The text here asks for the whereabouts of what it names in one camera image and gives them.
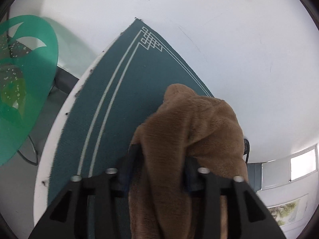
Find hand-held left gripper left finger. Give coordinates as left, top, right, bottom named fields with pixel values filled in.
left=29, top=144, right=139, bottom=239

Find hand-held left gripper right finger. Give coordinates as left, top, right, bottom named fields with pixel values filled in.
left=184, top=156, right=287, bottom=239

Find brown fleece garment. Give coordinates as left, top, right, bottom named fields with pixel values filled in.
left=128, top=83, right=249, bottom=239

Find black chair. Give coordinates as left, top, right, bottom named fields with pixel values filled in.
left=243, top=138, right=250, bottom=165

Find dark green mat, white lines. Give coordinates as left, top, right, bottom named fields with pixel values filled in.
left=47, top=19, right=215, bottom=239

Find window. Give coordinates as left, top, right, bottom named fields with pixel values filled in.
left=290, top=149, right=318, bottom=181

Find green round glass table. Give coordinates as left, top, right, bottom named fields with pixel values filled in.
left=0, top=15, right=59, bottom=168

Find blue-grey wall panel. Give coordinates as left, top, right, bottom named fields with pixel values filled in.
left=248, top=163, right=263, bottom=193

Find wall picture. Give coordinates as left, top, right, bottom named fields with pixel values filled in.
left=265, top=194, right=308, bottom=227

